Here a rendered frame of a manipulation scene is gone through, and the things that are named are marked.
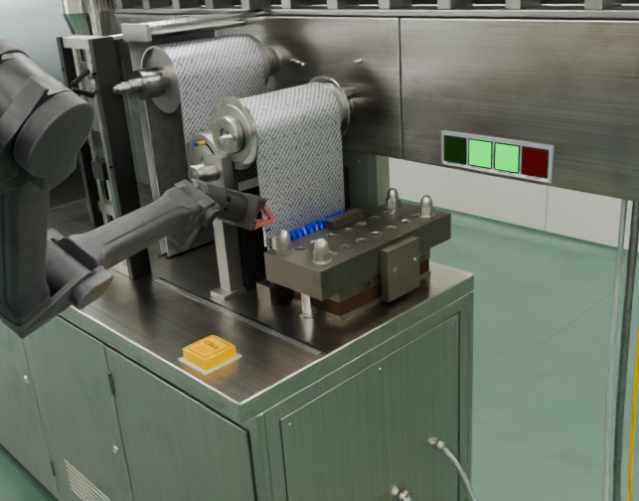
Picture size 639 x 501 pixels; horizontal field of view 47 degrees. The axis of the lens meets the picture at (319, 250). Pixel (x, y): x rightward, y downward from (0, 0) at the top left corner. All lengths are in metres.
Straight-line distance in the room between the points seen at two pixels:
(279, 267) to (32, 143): 0.88
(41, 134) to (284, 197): 0.95
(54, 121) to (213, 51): 1.10
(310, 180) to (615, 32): 0.65
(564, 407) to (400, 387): 1.38
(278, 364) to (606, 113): 0.71
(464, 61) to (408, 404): 0.71
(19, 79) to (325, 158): 1.02
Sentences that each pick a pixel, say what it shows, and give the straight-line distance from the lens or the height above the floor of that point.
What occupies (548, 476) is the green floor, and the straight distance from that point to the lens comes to 2.55.
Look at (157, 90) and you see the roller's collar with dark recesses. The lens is 1.66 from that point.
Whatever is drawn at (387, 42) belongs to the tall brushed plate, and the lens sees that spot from 1.62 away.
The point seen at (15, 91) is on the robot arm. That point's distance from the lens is 0.65.
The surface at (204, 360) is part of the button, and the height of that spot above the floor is 0.92.
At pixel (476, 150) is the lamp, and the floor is 1.19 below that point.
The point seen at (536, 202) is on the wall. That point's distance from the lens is 4.30.
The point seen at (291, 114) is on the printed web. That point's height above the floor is 1.27.
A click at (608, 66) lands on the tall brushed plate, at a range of 1.36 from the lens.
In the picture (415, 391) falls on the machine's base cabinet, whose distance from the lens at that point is 1.61.
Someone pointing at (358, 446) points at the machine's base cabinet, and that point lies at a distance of 1.52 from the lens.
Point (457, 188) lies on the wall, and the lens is 4.57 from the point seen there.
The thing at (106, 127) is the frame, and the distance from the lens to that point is 1.66.
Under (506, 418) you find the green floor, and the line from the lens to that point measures 2.78.
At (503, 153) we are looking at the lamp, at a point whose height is 1.19.
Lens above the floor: 1.57
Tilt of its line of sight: 22 degrees down
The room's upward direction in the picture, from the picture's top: 4 degrees counter-clockwise
